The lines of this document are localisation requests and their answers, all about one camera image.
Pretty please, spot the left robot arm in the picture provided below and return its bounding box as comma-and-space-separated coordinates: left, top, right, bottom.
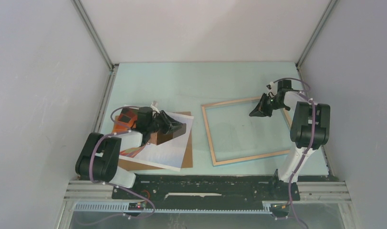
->
75, 104, 186, 199

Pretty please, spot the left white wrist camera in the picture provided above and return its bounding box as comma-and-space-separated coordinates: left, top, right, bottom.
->
150, 101, 159, 113

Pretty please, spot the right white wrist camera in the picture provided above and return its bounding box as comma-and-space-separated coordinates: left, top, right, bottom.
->
266, 82, 275, 97

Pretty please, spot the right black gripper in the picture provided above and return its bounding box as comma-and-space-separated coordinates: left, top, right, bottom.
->
249, 93, 288, 117

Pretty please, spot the right corner aluminium post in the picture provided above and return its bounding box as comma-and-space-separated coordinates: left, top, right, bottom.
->
296, 0, 340, 70

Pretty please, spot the wooden picture frame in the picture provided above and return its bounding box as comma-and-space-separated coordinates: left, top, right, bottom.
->
201, 97, 292, 166

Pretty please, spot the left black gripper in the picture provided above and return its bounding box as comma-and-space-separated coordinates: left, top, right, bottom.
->
147, 110, 182, 135

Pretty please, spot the corner aluminium post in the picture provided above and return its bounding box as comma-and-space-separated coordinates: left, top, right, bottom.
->
71, 0, 114, 71
296, 0, 340, 70

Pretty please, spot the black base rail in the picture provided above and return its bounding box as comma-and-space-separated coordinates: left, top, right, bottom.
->
131, 175, 300, 211

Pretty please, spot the colourful balloon photo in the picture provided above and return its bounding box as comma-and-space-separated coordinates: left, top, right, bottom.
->
111, 105, 194, 172

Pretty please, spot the dark brown wooden block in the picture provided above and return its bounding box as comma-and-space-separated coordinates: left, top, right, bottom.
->
148, 123, 187, 145

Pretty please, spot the aluminium mounting profile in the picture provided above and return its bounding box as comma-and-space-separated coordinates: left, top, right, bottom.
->
55, 180, 356, 229

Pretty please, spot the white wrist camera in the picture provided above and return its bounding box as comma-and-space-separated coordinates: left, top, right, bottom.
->
150, 101, 159, 113
266, 82, 275, 97

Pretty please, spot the left corner aluminium post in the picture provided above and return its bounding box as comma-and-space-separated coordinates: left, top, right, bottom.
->
71, 0, 114, 71

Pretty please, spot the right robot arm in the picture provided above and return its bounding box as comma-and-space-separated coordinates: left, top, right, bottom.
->
249, 78, 331, 199

